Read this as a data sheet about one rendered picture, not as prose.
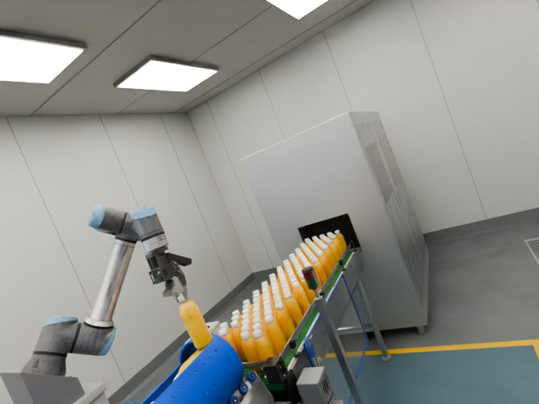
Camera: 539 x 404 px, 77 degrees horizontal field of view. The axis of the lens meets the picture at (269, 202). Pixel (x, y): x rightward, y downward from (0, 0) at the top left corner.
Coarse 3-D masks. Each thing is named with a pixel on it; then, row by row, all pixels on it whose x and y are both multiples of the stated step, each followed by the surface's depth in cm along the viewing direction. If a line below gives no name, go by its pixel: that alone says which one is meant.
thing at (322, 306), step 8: (320, 296) 170; (320, 304) 168; (320, 312) 169; (328, 312) 170; (328, 320) 168; (328, 328) 169; (336, 336) 169; (336, 344) 169; (336, 352) 170; (344, 352) 172; (344, 360) 170; (344, 368) 171; (344, 376) 172; (352, 376) 171; (352, 384) 171; (352, 392) 172; (360, 392) 174; (360, 400) 171
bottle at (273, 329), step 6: (270, 324) 167; (276, 324) 168; (270, 330) 166; (276, 330) 166; (270, 336) 166; (276, 336) 166; (282, 336) 168; (276, 342) 166; (282, 342) 167; (276, 348) 167; (282, 348) 167
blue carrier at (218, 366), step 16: (192, 352) 151; (208, 352) 134; (224, 352) 137; (176, 368) 146; (192, 368) 125; (208, 368) 128; (224, 368) 132; (240, 368) 139; (160, 384) 137; (176, 384) 118; (192, 384) 120; (208, 384) 123; (224, 384) 129; (144, 400) 130; (160, 400) 111; (176, 400) 113; (192, 400) 116; (208, 400) 121; (224, 400) 129
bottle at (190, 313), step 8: (184, 304) 126; (192, 304) 127; (184, 312) 125; (192, 312) 126; (200, 312) 128; (184, 320) 125; (192, 320) 125; (200, 320) 127; (192, 328) 125; (200, 328) 126; (208, 328) 129; (192, 336) 125; (200, 336) 125; (208, 336) 127; (200, 344) 125; (208, 344) 126
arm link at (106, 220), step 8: (96, 208) 128; (104, 208) 129; (112, 208) 132; (96, 216) 127; (104, 216) 128; (112, 216) 129; (120, 216) 131; (88, 224) 129; (96, 224) 128; (104, 224) 129; (112, 224) 130; (120, 224) 131; (104, 232) 180; (120, 232) 133
